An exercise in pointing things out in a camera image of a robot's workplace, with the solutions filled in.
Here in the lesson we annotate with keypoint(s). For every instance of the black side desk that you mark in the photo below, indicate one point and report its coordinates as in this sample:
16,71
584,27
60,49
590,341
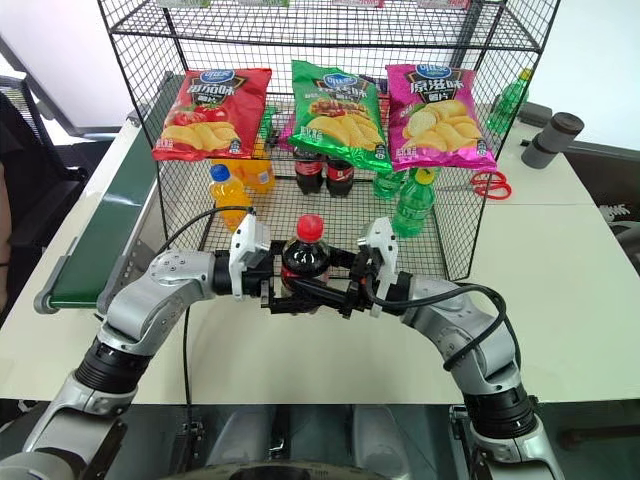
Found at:
612,175

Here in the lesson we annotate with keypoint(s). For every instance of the magenta potato chips bag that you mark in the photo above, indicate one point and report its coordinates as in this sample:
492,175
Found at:
440,120

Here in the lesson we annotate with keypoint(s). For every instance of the gray box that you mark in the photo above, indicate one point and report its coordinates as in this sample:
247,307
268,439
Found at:
535,114

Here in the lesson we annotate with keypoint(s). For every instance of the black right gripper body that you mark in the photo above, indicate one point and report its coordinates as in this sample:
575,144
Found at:
361,285

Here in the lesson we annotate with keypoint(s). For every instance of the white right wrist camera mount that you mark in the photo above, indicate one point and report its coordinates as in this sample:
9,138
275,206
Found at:
382,240

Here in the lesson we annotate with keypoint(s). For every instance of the dark purple snack bag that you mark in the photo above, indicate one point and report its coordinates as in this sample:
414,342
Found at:
371,82

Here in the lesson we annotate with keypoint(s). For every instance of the gray cylindrical flask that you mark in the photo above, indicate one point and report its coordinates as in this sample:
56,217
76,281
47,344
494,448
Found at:
550,139

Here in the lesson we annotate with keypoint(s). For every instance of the orange soda bottle blue cap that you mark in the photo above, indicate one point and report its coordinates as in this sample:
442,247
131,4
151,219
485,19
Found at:
230,197

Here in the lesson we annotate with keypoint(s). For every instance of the green potato chips bag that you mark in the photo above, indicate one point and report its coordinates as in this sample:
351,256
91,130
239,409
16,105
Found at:
340,125

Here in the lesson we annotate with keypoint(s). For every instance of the cola bottle red cap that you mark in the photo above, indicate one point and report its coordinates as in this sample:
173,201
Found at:
305,257

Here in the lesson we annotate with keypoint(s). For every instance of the red potato chips bag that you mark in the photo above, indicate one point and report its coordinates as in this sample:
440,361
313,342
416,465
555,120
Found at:
212,115

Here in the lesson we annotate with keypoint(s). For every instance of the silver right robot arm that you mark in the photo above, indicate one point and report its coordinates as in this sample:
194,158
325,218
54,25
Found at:
465,325

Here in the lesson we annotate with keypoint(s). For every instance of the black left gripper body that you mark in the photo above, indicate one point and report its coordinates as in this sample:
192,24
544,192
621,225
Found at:
257,285

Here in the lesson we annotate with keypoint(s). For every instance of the green soda bottle yellow cap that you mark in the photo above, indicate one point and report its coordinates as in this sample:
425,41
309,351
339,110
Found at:
507,102
412,205

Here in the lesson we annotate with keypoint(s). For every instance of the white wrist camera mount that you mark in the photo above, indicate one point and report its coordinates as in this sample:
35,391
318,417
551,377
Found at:
382,240
247,245

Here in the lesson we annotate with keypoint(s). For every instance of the green conveyor belt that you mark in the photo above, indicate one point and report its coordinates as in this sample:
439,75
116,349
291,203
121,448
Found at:
115,210

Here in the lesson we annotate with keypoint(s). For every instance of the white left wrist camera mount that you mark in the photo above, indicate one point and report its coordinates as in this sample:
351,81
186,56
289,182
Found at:
247,245

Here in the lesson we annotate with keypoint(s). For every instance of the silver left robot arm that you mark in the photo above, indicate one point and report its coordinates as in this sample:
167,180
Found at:
150,295

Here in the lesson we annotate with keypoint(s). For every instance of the small green bottle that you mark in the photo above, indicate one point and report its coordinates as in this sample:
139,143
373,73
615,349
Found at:
267,125

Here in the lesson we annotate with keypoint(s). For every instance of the cola bottle red label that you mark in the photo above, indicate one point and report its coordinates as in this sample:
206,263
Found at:
340,177
309,175

